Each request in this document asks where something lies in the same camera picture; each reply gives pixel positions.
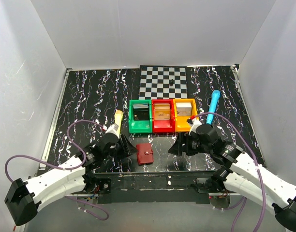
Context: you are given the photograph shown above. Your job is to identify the red plastic bin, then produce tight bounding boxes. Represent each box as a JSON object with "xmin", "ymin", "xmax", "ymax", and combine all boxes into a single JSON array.
[{"xmin": 151, "ymin": 99, "xmax": 176, "ymax": 133}]

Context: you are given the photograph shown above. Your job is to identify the green plastic bin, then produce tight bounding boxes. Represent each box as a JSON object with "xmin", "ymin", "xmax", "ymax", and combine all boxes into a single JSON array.
[{"xmin": 128, "ymin": 100, "xmax": 152, "ymax": 134}]

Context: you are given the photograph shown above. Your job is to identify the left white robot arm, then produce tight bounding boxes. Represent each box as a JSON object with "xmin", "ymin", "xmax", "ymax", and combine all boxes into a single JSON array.
[{"xmin": 4, "ymin": 134, "xmax": 137, "ymax": 226}]

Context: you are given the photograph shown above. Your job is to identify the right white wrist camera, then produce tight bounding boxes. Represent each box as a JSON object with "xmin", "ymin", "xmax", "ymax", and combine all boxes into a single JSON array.
[{"xmin": 187, "ymin": 116, "xmax": 202, "ymax": 134}]

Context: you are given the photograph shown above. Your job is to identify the yellow plastic bin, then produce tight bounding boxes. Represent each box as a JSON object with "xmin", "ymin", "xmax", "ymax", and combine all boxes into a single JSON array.
[{"xmin": 173, "ymin": 98, "xmax": 198, "ymax": 132}]

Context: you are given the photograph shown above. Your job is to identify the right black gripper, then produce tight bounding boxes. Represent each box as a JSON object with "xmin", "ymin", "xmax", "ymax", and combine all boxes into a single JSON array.
[{"xmin": 168, "ymin": 131, "xmax": 212, "ymax": 156}]

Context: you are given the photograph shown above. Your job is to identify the white cards in yellow bin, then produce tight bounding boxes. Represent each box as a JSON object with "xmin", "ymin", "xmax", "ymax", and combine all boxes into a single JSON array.
[{"xmin": 176, "ymin": 102, "xmax": 192, "ymax": 116}]

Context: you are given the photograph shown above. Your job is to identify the cream toy microphone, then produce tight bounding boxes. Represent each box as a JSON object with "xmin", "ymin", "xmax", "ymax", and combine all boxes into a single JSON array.
[{"xmin": 114, "ymin": 110, "xmax": 123, "ymax": 128}]

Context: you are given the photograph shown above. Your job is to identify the red leather card holder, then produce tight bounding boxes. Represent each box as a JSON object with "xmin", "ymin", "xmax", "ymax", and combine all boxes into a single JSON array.
[{"xmin": 136, "ymin": 143, "xmax": 153, "ymax": 165}]

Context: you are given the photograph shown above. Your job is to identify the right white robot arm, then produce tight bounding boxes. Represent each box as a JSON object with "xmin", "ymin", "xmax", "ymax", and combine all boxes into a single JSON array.
[{"xmin": 168, "ymin": 124, "xmax": 296, "ymax": 232}]

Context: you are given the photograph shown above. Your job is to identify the blue toy microphone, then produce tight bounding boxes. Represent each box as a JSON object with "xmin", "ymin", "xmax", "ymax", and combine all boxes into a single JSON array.
[{"xmin": 206, "ymin": 90, "xmax": 221, "ymax": 125}]

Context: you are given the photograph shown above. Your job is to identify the dark cards in green bin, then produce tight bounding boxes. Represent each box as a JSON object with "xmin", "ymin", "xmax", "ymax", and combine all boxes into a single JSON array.
[{"xmin": 133, "ymin": 103, "xmax": 150, "ymax": 121}]

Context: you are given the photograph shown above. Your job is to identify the checkered chessboard mat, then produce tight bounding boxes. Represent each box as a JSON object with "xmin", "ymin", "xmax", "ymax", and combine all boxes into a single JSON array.
[{"xmin": 138, "ymin": 66, "xmax": 188, "ymax": 100}]

